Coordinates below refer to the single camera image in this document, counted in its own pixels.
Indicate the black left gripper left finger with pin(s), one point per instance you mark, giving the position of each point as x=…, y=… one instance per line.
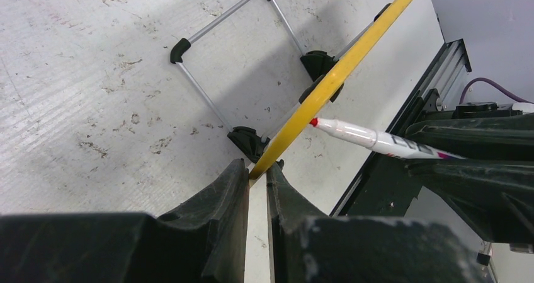
x=211, y=230

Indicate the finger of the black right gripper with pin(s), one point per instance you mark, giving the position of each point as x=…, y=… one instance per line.
x=495, y=198
x=502, y=138

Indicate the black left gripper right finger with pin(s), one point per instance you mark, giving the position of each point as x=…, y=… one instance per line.
x=291, y=220

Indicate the white marker pen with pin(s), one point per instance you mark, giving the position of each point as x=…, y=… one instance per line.
x=379, y=142

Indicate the yellow framed whiteboard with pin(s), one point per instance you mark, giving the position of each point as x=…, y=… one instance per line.
x=327, y=87

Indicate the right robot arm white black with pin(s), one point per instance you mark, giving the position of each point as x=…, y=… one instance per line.
x=492, y=108

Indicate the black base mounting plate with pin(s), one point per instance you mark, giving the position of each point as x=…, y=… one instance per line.
x=381, y=187

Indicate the aluminium rail front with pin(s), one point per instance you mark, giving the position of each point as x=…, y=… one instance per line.
x=450, y=72

